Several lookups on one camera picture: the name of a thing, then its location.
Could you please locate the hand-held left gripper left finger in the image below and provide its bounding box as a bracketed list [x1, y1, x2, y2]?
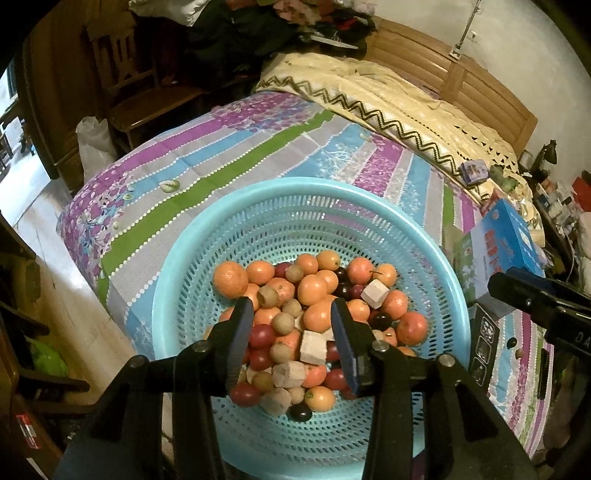
[60, 296, 256, 480]

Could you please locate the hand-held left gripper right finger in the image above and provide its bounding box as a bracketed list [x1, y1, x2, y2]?
[330, 298, 541, 480]

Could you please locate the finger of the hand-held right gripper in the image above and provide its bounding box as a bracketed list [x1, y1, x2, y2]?
[487, 271, 591, 324]

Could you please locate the group of red plums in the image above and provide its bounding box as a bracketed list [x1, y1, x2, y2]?
[230, 284, 370, 408]

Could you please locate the heap of brown longans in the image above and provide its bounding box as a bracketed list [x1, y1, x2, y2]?
[249, 264, 308, 404]

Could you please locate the pile of small oranges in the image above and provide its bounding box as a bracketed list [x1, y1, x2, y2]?
[205, 249, 430, 414]

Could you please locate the light blue plastic basket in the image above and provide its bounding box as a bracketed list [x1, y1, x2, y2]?
[151, 176, 472, 468]

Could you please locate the pale beige cube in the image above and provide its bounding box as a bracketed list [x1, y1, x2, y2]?
[299, 330, 328, 365]
[360, 278, 386, 309]
[259, 388, 291, 418]
[272, 361, 306, 389]

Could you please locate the blue printed carton box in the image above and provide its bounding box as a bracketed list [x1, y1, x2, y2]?
[452, 198, 546, 305]

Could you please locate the black carton box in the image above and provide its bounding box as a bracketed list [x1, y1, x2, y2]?
[467, 300, 509, 393]

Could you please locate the cluttered dark nightstand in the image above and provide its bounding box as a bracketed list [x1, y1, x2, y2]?
[531, 171, 591, 278]

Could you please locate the small purple printed box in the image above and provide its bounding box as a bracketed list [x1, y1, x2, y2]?
[458, 159, 488, 185]

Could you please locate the black desk lamp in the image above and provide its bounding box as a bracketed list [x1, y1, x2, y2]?
[522, 140, 557, 174]

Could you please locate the striped floral bedsheet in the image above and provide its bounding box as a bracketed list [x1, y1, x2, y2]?
[56, 90, 555, 457]

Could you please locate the green cloth bundle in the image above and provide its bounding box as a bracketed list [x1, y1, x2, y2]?
[25, 337, 70, 377]

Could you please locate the wooden headboard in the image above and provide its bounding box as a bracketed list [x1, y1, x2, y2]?
[365, 16, 539, 153]

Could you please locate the dark wooden cabinet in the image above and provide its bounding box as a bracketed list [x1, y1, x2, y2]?
[0, 212, 88, 480]

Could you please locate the cream zigzag quilt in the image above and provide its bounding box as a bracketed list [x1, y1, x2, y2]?
[255, 52, 541, 217]

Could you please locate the white plastic bag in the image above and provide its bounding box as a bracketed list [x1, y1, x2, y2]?
[75, 116, 116, 181]

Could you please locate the wooden chair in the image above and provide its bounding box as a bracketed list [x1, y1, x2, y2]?
[85, 14, 208, 148]

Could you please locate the pile of clothes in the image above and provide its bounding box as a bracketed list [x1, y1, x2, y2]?
[129, 0, 379, 84]

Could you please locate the wooden door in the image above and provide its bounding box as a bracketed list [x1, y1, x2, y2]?
[14, 0, 116, 185]

